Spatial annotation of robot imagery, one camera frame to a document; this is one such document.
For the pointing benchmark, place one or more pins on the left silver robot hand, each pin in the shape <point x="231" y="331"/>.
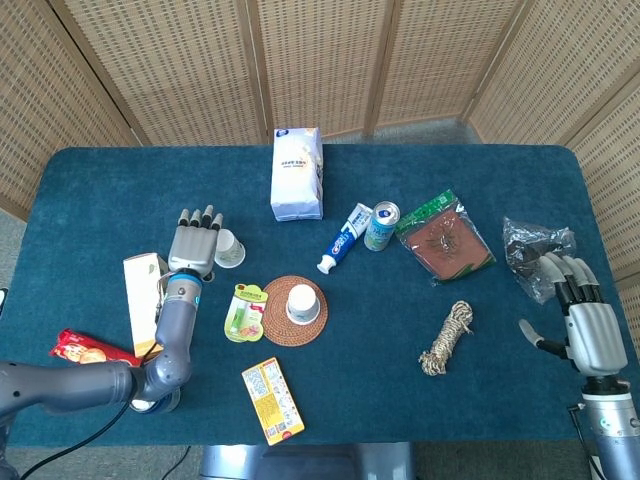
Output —
<point x="192" y="250"/>

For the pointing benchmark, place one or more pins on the blue white toothpaste tube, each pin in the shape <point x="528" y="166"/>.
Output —
<point x="345" y="240"/>

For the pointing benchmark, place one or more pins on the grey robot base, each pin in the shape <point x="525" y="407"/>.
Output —
<point x="300" y="465"/>

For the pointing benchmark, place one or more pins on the clear plastic bag dark contents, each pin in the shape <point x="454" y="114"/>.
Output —
<point x="530" y="245"/>

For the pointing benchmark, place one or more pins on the white paper bag package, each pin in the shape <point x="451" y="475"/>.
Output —
<point x="297" y="180"/>

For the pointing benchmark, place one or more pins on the light green drink can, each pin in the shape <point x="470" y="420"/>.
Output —
<point x="380" y="230"/>

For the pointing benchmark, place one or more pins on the blue can white lid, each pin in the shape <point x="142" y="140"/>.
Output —
<point x="167" y="402"/>

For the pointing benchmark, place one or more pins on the green lip balm blister pack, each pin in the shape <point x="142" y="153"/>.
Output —
<point x="245" y="315"/>

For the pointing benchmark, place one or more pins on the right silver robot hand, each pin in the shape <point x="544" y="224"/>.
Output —
<point x="595" y="340"/>

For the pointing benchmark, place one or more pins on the green packaged brown cloth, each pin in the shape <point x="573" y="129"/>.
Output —
<point x="445" y="245"/>

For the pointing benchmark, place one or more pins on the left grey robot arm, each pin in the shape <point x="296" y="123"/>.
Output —
<point x="175" y="320"/>

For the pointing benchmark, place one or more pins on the blue felt table cover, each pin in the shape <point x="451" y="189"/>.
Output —
<point x="125" y="200"/>

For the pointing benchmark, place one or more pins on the woven folding screen panel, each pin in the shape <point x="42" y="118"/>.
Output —
<point x="615" y="175"/>
<point x="175" y="75"/>
<point x="440" y="60"/>
<point x="631" y="300"/>
<point x="550" y="75"/>
<point x="40" y="100"/>
<point x="320" y="60"/>

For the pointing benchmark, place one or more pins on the white paper cup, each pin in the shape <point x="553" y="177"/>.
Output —
<point x="302" y="320"/>
<point x="232" y="252"/>
<point x="304" y="297"/>

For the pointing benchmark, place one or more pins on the red biscuit packet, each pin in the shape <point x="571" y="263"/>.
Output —
<point x="80" y="350"/>

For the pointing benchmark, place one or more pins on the yellow printed flat box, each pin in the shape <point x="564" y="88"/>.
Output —
<point x="272" y="400"/>

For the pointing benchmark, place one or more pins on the tall cream carton box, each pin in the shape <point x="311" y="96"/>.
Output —
<point x="140" y="300"/>

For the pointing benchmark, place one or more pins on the round woven brown coaster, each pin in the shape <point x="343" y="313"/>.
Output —
<point x="272" y="325"/>

